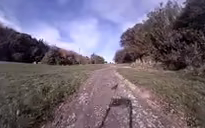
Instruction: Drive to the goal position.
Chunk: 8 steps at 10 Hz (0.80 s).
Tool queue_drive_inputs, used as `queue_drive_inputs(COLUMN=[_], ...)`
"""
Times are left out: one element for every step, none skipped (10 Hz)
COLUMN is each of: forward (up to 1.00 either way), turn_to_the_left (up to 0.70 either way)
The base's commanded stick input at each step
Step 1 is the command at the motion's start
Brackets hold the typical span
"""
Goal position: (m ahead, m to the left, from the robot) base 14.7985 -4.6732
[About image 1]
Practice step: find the grass verge strip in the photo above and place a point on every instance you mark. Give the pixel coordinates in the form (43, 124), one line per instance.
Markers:
(176, 90)

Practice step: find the wood of dark trees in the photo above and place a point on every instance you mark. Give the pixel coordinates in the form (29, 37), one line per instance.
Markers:
(20, 48)

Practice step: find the brown dirt gravel path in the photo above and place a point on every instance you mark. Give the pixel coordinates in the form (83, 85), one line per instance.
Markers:
(100, 86)

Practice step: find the green grass field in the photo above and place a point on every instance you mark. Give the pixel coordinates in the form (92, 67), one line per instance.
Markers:
(26, 86)

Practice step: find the row of leafy trees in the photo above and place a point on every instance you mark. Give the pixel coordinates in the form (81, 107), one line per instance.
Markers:
(176, 36)

